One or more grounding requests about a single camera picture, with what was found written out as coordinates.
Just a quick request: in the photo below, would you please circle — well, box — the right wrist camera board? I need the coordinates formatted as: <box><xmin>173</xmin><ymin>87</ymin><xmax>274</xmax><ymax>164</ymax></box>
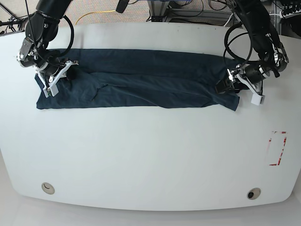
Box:
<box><xmin>43</xmin><ymin>86</ymin><xmax>59</xmax><ymax>98</ymax></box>

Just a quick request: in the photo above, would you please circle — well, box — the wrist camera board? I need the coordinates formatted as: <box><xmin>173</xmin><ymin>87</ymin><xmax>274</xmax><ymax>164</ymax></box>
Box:
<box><xmin>251</xmin><ymin>93</ymin><xmax>265</xmax><ymax>106</ymax></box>
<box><xmin>43</xmin><ymin>86</ymin><xmax>59</xmax><ymax>98</ymax></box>

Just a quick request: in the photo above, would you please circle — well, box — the black microphone object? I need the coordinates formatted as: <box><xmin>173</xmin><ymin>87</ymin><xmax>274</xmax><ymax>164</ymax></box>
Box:
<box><xmin>116</xmin><ymin>0</ymin><xmax>129</xmax><ymax>14</ymax></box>

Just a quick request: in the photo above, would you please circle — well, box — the white power strip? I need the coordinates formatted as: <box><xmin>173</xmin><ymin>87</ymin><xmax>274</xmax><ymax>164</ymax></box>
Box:
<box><xmin>280</xmin><ymin>4</ymin><xmax>301</xmax><ymax>19</ymax></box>

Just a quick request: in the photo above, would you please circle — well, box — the yellow cable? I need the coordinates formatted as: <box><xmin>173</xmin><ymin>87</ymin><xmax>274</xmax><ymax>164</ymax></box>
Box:
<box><xmin>75</xmin><ymin>10</ymin><xmax>117</xmax><ymax>25</ymax></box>

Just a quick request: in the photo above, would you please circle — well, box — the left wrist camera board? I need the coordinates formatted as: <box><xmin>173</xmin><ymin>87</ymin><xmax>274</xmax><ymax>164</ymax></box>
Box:
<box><xmin>251</xmin><ymin>93</ymin><xmax>265</xmax><ymax>106</ymax></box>

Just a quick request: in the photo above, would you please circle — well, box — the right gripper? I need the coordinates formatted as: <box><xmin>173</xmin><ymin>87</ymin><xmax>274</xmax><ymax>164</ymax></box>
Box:
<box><xmin>16</xmin><ymin>38</ymin><xmax>79</xmax><ymax>89</ymax></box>

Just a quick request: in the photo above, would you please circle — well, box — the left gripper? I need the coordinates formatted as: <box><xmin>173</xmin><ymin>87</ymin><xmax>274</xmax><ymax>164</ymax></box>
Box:
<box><xmin>215</xmin><ymin>47</ymin><xmax>289</xmax><ymax>95</ymax></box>

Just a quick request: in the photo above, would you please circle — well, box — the right table cable grommet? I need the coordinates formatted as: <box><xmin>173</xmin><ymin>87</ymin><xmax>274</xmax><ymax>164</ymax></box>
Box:
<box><xmin>247</xmin><ymin>188</ymin><xmax>261</xmax><ymax>200</ymax></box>

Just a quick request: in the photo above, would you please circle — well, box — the dark blue T-shirt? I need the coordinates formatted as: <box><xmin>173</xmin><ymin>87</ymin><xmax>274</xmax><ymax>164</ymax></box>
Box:
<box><xmin>36</xmin><ymin>48</ymin><xmax>239</xmax><ymax>111</ymax></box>

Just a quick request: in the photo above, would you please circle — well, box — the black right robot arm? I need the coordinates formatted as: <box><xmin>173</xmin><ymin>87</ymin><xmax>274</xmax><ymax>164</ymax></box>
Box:
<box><xmin>17</xmin><ymin>0</ymin><xmax>78</xmax><ymax>97</ymax></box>

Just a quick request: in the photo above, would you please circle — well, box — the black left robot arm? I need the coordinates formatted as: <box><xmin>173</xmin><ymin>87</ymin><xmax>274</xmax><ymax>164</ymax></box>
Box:
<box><xmin>215</xmin><ymin>0</ymin><xmax>289</xmax><ymax>105</ymax></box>

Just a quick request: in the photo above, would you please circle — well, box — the red tape rectangle marking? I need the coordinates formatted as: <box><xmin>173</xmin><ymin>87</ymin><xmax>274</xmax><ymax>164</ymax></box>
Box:
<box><xmin>266</xmin><ymin>131</ymin><xmax>288</xmax><ymax>166</ymax></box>

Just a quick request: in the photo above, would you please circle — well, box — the left table cable grommet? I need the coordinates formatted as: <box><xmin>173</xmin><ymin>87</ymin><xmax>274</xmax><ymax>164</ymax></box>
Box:
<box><xmin>41</xmin><ymin>182</ymin><xmax>55</xmax><ymax>195</ymax></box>

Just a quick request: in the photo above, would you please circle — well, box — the table cable grommet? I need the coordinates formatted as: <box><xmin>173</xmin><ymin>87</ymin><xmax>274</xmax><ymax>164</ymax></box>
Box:
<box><xmin>41</xmin><ymin>182</ymin><xmax>55</xmax><ymax>195</ymax></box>
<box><xmin>247</xmin><ymin>188</ymin><xmax>261</xmax><ymax>200</ymax></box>

